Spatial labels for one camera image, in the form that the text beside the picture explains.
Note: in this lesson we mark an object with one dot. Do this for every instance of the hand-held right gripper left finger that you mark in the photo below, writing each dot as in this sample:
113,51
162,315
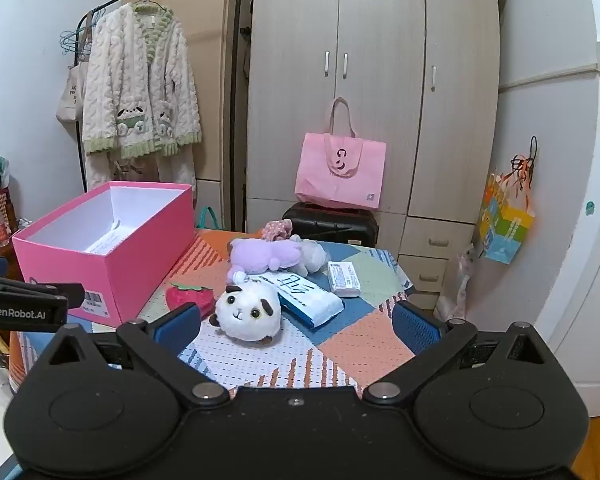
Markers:
180,325

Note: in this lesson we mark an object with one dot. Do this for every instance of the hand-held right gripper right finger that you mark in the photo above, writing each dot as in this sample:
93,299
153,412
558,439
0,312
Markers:
415,330

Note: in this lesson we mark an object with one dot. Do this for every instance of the red strawberry plush toy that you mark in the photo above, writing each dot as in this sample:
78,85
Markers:
190,300

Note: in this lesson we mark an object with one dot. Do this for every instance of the white panda plush toy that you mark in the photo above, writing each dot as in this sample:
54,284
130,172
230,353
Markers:
245,315

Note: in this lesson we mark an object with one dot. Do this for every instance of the pink cardboard box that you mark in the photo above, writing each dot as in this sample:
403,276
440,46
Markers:
130,270

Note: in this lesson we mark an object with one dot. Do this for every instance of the small white tissue pack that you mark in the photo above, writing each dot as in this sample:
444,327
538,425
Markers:
345,277

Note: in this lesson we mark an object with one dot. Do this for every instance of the purple plush toy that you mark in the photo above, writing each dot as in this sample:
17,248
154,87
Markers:
260,255

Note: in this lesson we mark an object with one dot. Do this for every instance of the large blue white tissue pack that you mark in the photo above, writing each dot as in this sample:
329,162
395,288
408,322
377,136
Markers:
305,300

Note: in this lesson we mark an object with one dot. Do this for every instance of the pink floral scrunchie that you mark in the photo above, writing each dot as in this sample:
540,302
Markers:
275,230

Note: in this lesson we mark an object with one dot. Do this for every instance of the red label water bottle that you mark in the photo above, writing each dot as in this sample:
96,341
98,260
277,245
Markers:
0,230

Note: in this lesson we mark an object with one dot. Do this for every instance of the white plastic bag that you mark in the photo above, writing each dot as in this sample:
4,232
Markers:
455,290

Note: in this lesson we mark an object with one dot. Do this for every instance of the patchwork blanket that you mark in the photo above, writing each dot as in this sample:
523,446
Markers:
340,350

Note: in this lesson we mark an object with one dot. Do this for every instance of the printed paper sheet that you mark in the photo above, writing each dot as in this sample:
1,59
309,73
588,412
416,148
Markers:
105,242

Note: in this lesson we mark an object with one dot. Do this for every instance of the teal bag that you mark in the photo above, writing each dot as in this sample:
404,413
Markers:
200,220

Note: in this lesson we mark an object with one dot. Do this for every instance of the colourful paper bag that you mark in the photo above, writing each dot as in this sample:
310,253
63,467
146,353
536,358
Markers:
505,230

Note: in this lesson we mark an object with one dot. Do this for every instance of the black suitcase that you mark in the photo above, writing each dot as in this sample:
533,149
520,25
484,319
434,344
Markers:
330,225

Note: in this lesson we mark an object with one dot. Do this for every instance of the cream fleece pants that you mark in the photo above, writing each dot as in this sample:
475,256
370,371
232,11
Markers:
140,170

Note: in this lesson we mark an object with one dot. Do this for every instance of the pink tote bag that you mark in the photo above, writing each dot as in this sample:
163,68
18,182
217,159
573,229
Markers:
340,170

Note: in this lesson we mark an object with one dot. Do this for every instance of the canvas tote bag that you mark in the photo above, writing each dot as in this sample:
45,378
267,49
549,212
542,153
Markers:
70,100

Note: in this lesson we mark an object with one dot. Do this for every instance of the black clothes rack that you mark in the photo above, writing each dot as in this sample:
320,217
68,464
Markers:
241,110

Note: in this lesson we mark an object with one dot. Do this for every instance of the cream fleece robe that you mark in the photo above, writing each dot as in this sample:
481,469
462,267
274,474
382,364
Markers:
130,85

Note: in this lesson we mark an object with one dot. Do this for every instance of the light wooden cabinet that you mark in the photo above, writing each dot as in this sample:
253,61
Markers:
210,85

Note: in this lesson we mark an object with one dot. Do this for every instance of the beige wardrobe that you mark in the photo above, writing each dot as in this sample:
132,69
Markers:
380,85

